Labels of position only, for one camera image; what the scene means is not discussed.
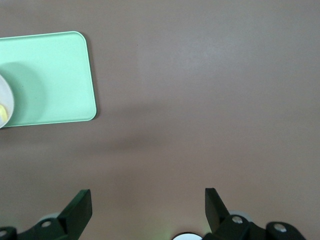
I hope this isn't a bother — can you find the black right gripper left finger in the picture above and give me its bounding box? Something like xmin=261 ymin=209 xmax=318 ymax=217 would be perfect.
xmin=0 ymin=189 xmax=93 ymax=240

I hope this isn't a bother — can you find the light green rectangular tray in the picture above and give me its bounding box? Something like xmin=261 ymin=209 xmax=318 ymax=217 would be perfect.
xmin=0 ymin=30 xmax=98 ymax=128

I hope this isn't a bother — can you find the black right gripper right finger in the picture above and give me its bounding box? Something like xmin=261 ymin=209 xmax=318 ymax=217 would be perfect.
xmin=203 ymin=187 xmax=308 ymax=240

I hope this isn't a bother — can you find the round beige plate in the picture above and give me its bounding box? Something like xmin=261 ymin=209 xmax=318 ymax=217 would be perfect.
xmin=0 ymin=74 xmax=15 ymax=130

